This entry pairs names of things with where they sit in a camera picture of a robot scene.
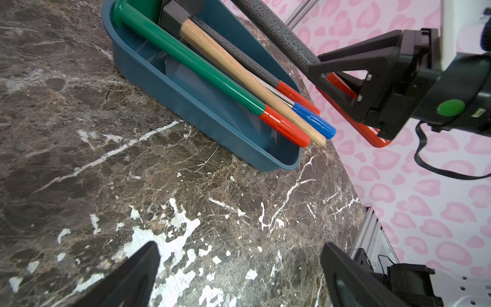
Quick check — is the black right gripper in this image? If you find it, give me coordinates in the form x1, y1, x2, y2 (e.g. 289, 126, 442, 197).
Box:
307, 28, 441, 140

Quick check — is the silver tool blue handle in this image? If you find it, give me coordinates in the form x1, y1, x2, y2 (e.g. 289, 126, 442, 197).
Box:
253, 75, 336, 139

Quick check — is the green rake red handle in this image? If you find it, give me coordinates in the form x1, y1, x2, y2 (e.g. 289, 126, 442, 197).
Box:
113, 1, 311, 147

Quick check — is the teal plastic storage box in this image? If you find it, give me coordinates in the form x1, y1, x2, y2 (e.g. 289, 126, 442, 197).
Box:
101, 1, 303, 171

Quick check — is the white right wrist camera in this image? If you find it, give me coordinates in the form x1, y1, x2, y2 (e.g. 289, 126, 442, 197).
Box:
439, 0, 491, 72

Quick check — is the grey hoe red handle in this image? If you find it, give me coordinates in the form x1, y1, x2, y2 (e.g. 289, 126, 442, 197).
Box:
177, 1, 320, 115

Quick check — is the aluminium front rail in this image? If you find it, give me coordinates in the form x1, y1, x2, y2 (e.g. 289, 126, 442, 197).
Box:
349, 207, 400, 273

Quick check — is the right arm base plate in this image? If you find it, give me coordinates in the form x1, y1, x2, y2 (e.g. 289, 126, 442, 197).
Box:
352, 247, 491, 307

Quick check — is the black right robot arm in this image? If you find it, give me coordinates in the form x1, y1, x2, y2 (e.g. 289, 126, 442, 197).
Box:
307, 1, 490, 141

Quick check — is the wooden handle hammer tool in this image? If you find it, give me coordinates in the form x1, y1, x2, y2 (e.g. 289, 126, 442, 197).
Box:
157, 1, 326, 147

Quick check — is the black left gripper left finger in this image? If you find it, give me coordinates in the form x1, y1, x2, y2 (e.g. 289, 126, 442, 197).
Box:
73, 241, 161, 307

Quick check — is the grey rake red handle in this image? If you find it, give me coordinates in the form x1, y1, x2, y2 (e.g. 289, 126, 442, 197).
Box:
233, 0, 391, 148

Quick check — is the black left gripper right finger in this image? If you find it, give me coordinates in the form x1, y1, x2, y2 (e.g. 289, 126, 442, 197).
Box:
320, 243, 406, 307

